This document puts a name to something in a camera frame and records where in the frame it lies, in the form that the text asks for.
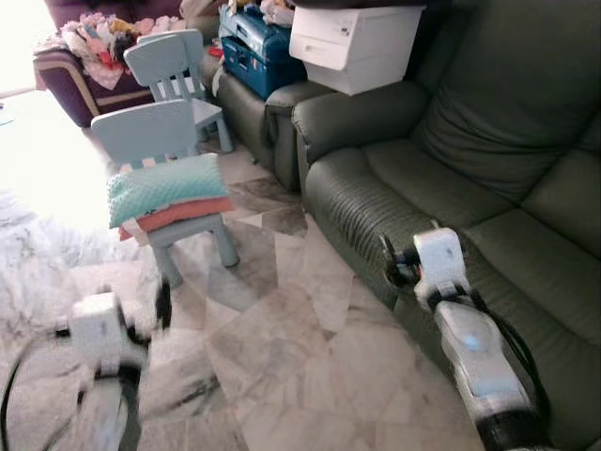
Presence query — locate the teal dotted pillow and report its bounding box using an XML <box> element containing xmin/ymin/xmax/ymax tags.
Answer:
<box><xmin>106</xmin><ymin>154</ymin><xmax>229</xmax><ymax>229</ymax></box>

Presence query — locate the coral pink dotted pillow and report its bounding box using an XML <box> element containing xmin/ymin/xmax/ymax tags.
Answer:
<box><xmin>117</xmin><ymin>195</ymin><xmax>235</xmax><ymax>242</ymax></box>

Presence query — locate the large green leather sofa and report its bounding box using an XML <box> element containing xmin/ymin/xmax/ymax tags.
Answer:
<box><xmin>292</xmin><ymin>0</ymin><xmax>601</xmax><ymax>451</ymax></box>

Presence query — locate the purple sofa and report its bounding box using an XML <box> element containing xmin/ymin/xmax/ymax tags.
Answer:
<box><xmin>33</xmin><ymin>0</ymin><xmax>193</xmax><ymax>129</ymax></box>

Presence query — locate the light blue plastic child chair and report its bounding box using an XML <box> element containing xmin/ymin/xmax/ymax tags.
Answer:
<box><xmin>124</xmin><ymin>28</ymin><xmax>235</xmax><ymax>154</ymax></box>
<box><xmin>91</xmin><ymin>98</ymin><xmax>240</xmax><ymax>289</ymax></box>

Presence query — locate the white plastic drawer box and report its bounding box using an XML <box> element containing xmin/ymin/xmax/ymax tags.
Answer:
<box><xmin>288</xmin><ymin>5</ymin><xmax>426</xmax><ymax>97</ymax></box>

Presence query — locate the blue hard case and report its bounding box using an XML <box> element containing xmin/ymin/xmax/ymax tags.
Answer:
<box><xmin>217</xmin><ymin>5</ymin><xmax>308</xmax><ymax>101</ymax></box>

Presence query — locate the large colourful clothes pile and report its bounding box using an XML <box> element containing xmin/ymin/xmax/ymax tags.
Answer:
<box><xmin>56</xmin><ymin>11</ymin><xmax>181</xmax><ymax>91</ymax></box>

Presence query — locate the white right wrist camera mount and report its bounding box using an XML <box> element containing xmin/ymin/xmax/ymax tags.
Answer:
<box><xmin>413</xmin><ymin>228</ymin><xmax>470</xmax><ymax>303</ymax></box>

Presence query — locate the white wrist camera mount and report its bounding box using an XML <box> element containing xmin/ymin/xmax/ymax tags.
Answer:
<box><xmin>413</xmin><ymin>228</ymin><xmax>470</xmax><ymax>303</ymax></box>
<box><xmin>68</xmin><ymin>292</ymin><xmax>149</xmax><ymax>373</ymax></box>

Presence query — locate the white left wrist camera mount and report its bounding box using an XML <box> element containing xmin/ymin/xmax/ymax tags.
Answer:
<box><xmin>68</xmin><ymin>292</ymin><xmax>149</xmax><ymax>373</ymax></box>

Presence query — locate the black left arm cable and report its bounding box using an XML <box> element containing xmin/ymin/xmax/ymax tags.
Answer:
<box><xmin>0</xmin><ymin>331</ymin><xmax>74</xmax><ymax>451</ymax></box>

